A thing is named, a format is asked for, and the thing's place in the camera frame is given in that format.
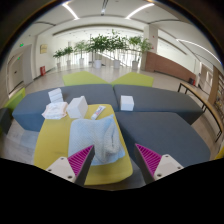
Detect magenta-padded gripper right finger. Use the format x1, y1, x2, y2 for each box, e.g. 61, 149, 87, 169
133, 143, 184, 186

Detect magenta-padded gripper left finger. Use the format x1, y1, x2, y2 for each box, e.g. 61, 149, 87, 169
45, 144, 96, 188

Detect light blue towel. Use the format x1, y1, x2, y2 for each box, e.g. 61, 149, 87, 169
67, 113, 126, 167

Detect yellow ottoman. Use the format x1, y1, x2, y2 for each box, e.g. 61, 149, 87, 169
33, 103, 134, 186

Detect white crumpled cloth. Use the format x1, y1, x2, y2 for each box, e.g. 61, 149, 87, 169
41, 101, 69, 121

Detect tall white box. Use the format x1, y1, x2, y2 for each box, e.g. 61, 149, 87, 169
66, 95, 89, 120

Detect small white tube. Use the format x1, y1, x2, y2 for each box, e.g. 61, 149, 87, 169
90, 105, 107, 121

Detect stack of white folded cloths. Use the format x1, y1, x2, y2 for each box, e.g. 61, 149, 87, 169
47, 87, 64, 104

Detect small white cube box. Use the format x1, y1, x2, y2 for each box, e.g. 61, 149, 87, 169
119, 94, 135, 112

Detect dark grey cube stool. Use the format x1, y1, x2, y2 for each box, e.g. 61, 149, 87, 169
0, 107, 13, 136

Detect long blue-grey bench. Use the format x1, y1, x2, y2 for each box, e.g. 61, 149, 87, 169
11, 83, 119, 133

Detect long green bench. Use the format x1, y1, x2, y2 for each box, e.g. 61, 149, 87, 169
3, 87, 27, 113

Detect row of potted plants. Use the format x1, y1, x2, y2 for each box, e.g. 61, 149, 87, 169
52, 29, 154, 71

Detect ceiling strip lights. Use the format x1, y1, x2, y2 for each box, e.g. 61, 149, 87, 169
61, 0, 223, 66

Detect wooden bench with black frame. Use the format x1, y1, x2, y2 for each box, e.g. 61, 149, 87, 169
177, 82, 224, 143

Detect framed picture on wall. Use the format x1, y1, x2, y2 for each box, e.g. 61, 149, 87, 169
39, 43, 49, 55

